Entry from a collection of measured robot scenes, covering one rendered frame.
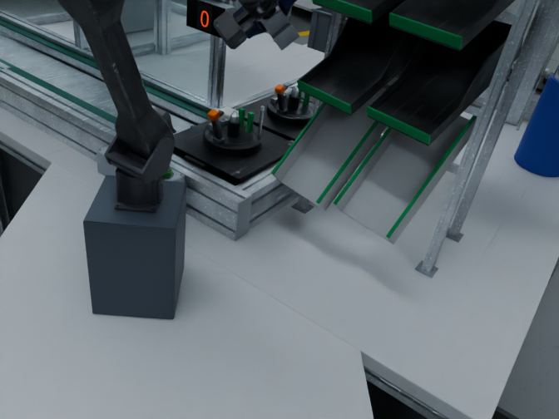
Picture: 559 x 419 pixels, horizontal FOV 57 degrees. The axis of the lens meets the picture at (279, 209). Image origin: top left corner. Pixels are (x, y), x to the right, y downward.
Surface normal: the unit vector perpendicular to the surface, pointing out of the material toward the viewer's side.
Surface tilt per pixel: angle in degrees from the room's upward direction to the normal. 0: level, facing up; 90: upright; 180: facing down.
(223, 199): 90
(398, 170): 45
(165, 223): 0
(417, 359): 0
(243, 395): 0
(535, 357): 90
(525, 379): 90
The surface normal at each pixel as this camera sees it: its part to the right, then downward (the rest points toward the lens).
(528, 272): 0.13, -0.82
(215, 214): -0.58, 0.40
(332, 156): -0.41, -0.36
